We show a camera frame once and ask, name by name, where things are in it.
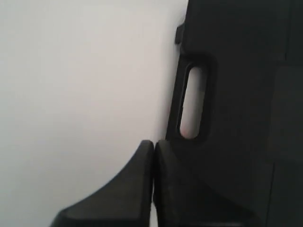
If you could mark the black plastic tool case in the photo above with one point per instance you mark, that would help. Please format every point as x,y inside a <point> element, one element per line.
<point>250,145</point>

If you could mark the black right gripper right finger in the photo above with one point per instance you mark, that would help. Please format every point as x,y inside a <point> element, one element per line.
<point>183,200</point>

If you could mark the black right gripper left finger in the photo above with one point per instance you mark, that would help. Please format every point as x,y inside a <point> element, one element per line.
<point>125,201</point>

